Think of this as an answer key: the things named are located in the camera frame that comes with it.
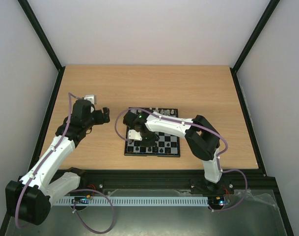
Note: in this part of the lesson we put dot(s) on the black frame post left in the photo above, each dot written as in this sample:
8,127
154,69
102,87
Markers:
27,9

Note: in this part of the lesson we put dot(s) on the black white chess board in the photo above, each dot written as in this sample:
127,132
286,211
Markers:
167,145

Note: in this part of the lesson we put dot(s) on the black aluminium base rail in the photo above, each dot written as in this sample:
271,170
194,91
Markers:
107,181

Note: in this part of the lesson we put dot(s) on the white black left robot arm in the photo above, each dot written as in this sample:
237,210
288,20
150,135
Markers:
31,197

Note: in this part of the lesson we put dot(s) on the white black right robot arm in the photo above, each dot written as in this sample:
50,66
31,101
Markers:
203,140

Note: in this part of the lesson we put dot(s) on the light blue cable duct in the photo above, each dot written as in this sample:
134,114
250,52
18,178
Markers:
134,201

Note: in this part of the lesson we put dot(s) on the black frame post right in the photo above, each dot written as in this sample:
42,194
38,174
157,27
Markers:
269,10

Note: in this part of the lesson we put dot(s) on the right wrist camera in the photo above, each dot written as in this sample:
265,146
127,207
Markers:
134,135

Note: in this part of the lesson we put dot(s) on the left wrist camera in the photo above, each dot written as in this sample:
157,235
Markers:
91,98

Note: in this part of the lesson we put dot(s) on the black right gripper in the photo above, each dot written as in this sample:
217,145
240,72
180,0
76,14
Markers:
147,138

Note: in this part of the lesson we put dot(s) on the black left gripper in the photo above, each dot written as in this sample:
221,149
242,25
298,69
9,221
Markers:
100,120

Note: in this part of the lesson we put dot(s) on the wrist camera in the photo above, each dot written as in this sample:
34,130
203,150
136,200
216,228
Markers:
91,98
134,135

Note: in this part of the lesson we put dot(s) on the black frame post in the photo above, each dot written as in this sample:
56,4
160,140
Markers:
269,10
27,9

